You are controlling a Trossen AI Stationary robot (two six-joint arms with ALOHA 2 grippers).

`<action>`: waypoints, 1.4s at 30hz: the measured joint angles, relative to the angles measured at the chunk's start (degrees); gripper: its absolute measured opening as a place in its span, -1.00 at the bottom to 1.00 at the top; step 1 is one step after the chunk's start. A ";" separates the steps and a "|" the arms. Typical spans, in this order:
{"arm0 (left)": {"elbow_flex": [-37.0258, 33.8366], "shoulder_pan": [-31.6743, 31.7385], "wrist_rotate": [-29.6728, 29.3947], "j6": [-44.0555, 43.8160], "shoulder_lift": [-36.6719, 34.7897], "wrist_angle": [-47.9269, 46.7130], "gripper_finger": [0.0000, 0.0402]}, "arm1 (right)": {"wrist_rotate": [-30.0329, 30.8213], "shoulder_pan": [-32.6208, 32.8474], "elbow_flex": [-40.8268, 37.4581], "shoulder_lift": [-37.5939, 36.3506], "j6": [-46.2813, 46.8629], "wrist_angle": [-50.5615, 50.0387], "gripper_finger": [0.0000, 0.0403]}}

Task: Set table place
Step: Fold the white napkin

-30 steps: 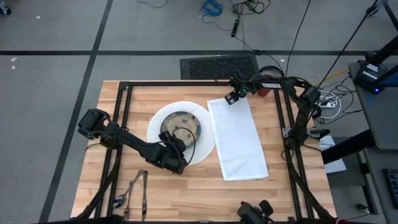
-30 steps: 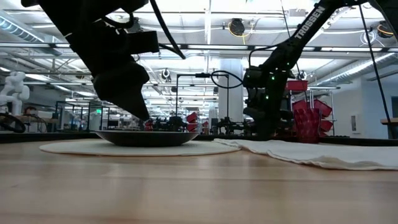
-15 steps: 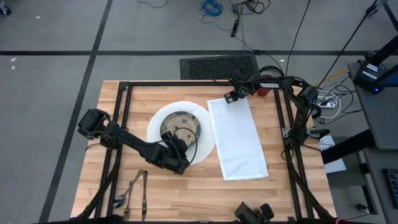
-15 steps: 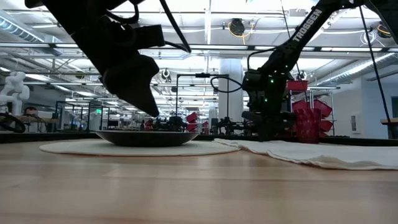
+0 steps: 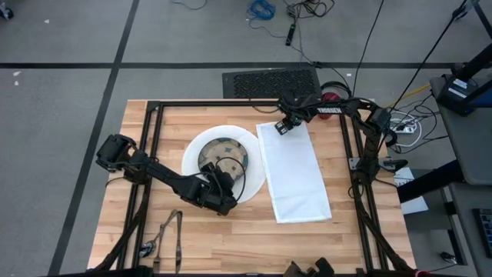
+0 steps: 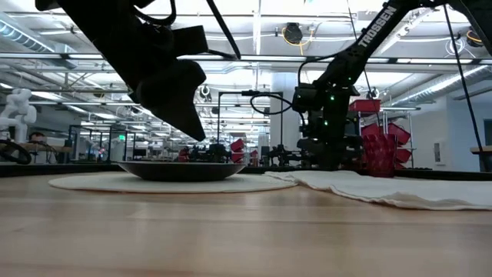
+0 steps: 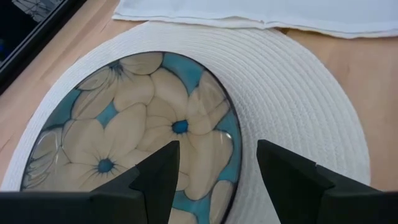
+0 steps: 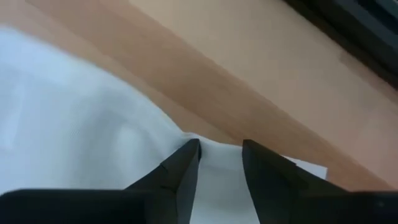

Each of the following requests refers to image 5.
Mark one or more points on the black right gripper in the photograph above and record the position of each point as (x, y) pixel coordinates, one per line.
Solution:
(300, 107)

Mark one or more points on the black plug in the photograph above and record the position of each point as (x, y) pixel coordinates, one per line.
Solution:
(447, 257)

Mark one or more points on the white paper sheet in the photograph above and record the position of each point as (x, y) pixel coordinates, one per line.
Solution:
(415, 205)

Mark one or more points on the black caster wheel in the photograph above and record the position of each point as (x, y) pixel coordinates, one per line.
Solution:
(5, 13)

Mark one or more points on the black keyboard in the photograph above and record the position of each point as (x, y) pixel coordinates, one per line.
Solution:
(485, 231)

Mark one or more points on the black perforated floor mat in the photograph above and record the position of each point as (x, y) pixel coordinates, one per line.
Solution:
(269, 82)

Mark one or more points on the grey desk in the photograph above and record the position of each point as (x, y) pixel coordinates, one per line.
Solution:
(469, 154)
(469, 238)

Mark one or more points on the black stand pole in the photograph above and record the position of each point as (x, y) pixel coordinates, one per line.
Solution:
(476, 61)

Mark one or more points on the black elongated device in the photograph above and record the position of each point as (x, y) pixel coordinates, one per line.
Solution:
(290, 35)

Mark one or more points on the red textured cup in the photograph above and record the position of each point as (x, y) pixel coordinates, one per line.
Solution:
(330, 97)

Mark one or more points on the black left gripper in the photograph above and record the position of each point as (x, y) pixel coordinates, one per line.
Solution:
(215, 196)

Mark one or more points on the white power strip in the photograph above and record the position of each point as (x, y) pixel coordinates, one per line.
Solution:
(403, 126)

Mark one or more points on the white cloth napkin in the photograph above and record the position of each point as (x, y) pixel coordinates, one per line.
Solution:
(296, 177)

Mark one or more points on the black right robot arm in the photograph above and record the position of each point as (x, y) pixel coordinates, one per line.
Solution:
(330, 110)

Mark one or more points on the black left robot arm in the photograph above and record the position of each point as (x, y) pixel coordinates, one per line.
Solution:
(161, 175)

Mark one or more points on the black box with white labels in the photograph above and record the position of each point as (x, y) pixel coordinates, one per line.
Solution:
(446, 96)

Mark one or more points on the black support beam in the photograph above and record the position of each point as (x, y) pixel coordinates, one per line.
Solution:
(430, 181)

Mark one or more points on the dark patterned plate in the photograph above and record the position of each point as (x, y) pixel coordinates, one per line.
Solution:
(227, 148)

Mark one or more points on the round white woven placemat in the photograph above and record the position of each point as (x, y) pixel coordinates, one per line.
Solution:
(253, 154)

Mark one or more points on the black table frame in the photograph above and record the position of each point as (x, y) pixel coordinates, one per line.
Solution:
(211, 103)

